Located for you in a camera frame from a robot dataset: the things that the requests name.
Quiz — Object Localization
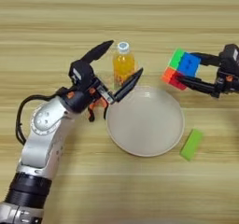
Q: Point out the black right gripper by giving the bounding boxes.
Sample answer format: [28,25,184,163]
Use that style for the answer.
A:
[175,52,239,99]

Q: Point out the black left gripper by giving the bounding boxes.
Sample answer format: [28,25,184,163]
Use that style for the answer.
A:
[57,39,145,114]

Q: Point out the orange juice bottle white cap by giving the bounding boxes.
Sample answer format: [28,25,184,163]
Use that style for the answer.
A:
[112,41,137,91]

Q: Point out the colourful puzzle cube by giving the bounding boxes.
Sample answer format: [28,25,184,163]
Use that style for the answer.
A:
[162,48,202,91]

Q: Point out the right gripper labelled black box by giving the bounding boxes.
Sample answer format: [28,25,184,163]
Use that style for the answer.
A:
[218,43,239,77]

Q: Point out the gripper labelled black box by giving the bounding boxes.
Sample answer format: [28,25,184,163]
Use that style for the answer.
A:
[68,60,95,91]
[218,43,239,77]

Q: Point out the left gripper labelled black box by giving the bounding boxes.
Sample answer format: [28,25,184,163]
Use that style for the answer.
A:
[68,60,95,91]

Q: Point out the round beige plate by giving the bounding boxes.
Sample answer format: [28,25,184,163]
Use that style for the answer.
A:
[105,85,186,158]

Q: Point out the green rectangular block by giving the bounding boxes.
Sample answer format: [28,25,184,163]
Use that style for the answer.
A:
[179,128,204,161]

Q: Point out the orange black handled pliers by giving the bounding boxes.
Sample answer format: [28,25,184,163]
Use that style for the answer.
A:
[87,96,109,123]

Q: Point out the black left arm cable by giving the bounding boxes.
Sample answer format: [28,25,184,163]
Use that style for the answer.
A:
[15,91,68,147]

